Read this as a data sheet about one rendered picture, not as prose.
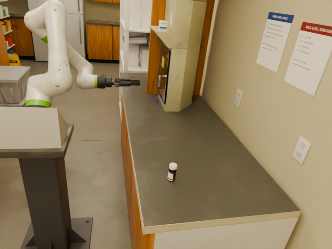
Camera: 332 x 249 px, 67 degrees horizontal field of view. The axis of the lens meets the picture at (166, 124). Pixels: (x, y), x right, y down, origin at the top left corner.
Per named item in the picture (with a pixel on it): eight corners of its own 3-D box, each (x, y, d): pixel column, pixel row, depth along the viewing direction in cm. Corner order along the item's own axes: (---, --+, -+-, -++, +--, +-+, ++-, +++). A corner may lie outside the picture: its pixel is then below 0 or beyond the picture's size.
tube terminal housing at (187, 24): (185, 96, 225) (198, 0, 190) (196, 111, 197) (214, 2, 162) (157, 96, 219) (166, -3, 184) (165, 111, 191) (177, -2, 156)
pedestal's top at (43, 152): (-2, 158, 129) (-3, 151, 128) (20, 128, 157) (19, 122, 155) (64, 157, 135) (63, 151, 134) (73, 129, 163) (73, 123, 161)
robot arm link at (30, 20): (30, 15, 139) (38, 2, 146) (16, 23, 145) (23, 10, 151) (56, 39, 153) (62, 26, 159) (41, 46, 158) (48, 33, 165)
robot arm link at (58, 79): (59, 87, 128) (52, -10, 135) (38, 94, 135) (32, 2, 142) (79, 91, 140) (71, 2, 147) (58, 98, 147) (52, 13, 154)
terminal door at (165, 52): (158, 91, 216) (162, 42, 198) (165, 104, 190) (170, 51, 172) (157, 91, 216) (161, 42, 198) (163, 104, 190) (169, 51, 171)
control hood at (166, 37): (162, 39, 198) (163, 26, 193) (171, 48, 170) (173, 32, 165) (147, 38, 195) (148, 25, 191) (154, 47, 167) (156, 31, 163)
